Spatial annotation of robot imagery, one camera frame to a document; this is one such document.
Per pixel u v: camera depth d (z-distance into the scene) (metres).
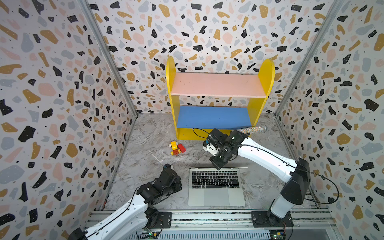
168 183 0.63
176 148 0.95
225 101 1.18
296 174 0.43
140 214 0.52
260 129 0.87
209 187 0.85
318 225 0.75
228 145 0.54
